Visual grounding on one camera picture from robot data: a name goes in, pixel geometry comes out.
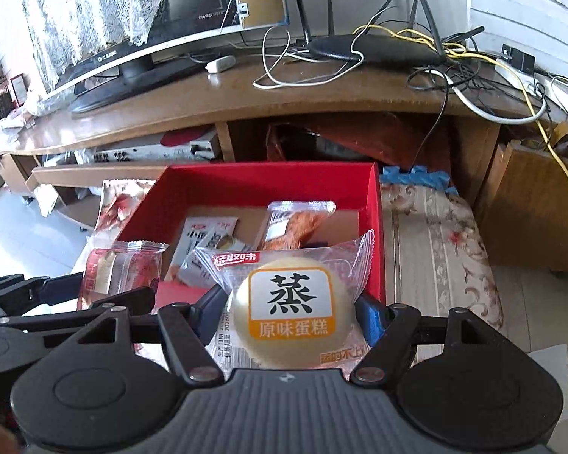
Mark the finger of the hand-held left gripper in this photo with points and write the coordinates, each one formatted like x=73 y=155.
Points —
x=123 y=299
x=61 y=284

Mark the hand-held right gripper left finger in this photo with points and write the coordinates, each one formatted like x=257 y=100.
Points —
x=215 y=307

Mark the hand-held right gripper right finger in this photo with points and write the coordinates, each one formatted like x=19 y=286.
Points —
x=369 y=317

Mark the small clear cake packet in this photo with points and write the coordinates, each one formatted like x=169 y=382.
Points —
x=123 y=274

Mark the white spicy strip packet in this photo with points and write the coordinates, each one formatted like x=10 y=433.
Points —
x=203 y=236

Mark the round steamed cake packet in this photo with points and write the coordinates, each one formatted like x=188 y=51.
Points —
x=288 y=302

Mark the red cardboard box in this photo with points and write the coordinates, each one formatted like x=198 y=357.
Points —
x=265 y=182

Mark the orange bread packet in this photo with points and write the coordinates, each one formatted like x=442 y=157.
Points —
x=298 y=227

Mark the blue foam mat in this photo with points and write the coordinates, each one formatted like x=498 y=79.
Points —
x=421 y=179

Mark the silver set-top box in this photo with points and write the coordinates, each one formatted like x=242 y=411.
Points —
x=146 y=151

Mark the red pouch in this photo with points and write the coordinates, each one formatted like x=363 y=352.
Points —
x=180 y=137

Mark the red gift bag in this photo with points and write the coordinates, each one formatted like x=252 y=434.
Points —
x=383 y=142

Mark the brown cardboard box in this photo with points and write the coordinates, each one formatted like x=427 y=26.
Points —
x=525 y=208

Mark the white paper sheet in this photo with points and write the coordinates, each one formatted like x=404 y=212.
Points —
x=551 y=388

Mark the wooden television stand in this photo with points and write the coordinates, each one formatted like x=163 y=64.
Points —
x=312 y=99

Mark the white charger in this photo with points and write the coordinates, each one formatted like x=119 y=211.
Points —
x=220 y=64

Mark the black router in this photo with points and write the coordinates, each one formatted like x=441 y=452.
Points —
x=383 y=49

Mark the white lace cloth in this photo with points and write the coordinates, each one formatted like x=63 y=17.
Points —
x=75 y=9

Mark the white power strip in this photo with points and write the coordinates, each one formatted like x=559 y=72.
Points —
x=563 y=94

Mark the black power adapter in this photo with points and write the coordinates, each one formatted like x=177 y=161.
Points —
x=518 y=59

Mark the small photo frame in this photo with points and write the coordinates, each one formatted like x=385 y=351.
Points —
x=18 y=90

